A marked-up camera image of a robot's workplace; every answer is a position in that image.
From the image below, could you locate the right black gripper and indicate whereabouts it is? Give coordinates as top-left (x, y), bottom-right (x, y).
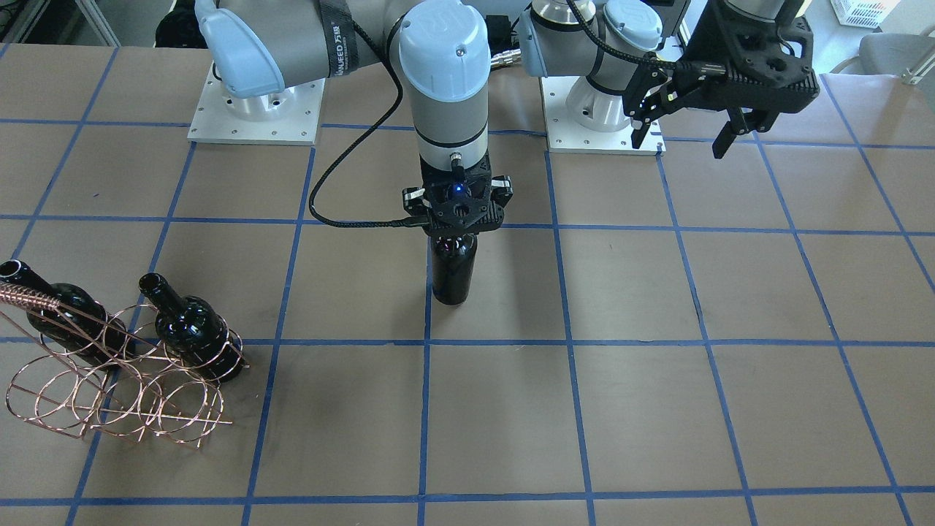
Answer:
top-left (402, 154), bottom-right (514, 237)

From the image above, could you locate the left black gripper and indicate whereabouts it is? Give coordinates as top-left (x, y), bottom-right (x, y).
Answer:
top-left (631, 1), bottom-right (820, 159)

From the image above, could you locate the dark glass wine bottle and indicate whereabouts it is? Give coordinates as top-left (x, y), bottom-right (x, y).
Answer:
top-left (431, 234), bottom-right (478, 306)

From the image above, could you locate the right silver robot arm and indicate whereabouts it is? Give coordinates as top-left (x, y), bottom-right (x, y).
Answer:
top-left (194, 1), bottom-right (512, 237)

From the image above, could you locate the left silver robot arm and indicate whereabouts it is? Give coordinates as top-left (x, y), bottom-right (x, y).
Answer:
top-left (518, 1), bottom-right (820, 159)

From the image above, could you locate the wine bottle in basket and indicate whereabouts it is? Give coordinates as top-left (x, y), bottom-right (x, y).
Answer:
top-left (138, 272), bottom-right (245, 383)
top-left (0, 259), bottom-right (129, 366)

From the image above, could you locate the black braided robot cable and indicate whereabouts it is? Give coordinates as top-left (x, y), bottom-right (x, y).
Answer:
top-left (308, 0), bottom-right (439, 230)

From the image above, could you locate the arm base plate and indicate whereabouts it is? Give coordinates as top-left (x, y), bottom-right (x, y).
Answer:
top-left (540, 77), bottom-right (667, 156)
top-left (187, 67), bottom-right (325, 146)

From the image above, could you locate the copper wire wine basket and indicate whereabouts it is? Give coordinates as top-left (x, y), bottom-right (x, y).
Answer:
top-left (4, 329), bottom-right (230, 449)

